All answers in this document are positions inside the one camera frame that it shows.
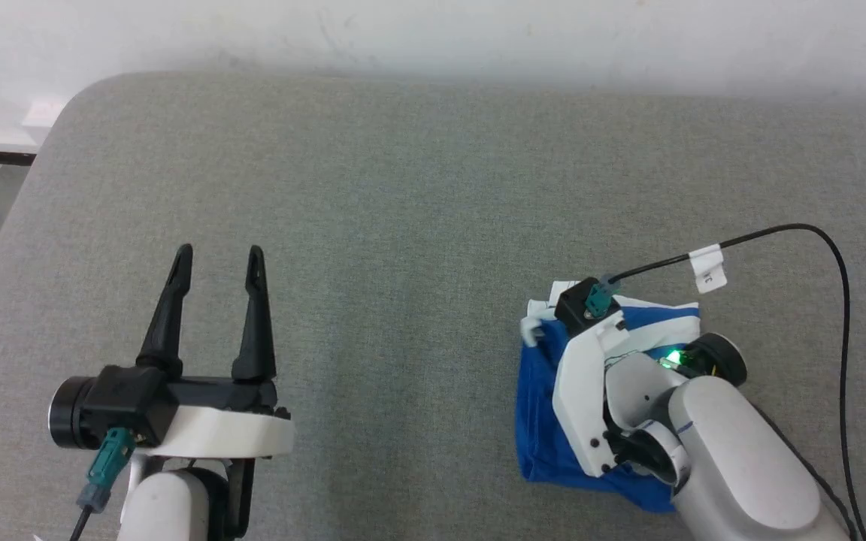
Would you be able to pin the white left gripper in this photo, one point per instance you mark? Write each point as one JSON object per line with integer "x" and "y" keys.
{"x": 230, "y": 432}

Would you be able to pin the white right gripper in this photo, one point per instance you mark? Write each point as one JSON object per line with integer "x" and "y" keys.
{"x": 579, "y": 391}

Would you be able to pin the blue and white garment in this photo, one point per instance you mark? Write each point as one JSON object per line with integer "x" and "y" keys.
{"x": 538, "y": 421}

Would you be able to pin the grey-green fabric sofa cushion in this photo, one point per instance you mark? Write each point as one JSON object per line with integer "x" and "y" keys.
{"x": 403, "y": 263}

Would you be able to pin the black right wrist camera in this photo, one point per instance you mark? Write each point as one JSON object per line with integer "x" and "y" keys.
{"x": 576, "y": 304}

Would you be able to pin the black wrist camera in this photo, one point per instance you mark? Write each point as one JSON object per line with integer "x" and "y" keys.
{"x": 128, "y": 406}
{"x": 576, "y": 304}

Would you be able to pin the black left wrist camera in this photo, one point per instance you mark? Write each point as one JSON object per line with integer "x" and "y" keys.
{"x": 128, "y": 406}

